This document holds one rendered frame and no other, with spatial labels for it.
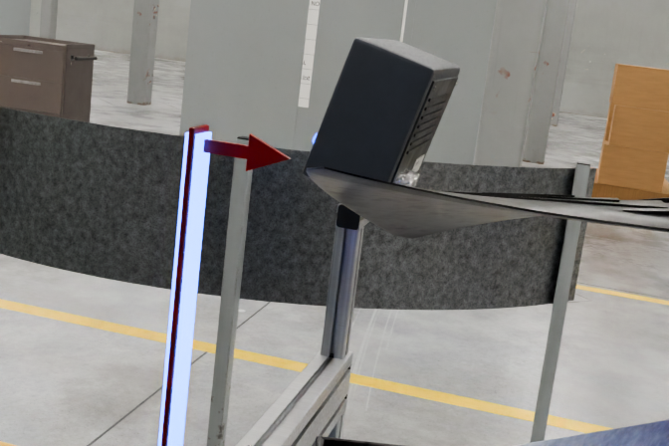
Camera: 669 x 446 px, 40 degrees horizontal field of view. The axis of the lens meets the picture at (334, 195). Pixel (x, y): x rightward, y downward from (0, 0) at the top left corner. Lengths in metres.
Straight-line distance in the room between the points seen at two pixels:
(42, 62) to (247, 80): 1.55
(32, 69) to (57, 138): 4.84
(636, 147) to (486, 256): 6.15
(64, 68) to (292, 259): 5.01
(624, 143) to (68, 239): 6.68
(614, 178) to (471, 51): 2.60
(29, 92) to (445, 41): 3.14
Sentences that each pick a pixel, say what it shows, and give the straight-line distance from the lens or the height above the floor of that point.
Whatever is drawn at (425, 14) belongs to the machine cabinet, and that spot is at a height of 1.42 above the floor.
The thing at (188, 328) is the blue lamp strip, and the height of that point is 1.06.
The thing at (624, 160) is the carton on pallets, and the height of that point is 0.38.
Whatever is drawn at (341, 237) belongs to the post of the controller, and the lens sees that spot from 1.12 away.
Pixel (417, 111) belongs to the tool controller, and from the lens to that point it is 1.14.
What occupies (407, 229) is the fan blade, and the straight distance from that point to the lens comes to 0.67.
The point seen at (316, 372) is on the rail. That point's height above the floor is 0.86.
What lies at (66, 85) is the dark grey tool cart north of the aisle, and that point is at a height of 0.59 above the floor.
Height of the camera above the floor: 1.26
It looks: 10 degrees down
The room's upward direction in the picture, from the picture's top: 7 degrees clockwise
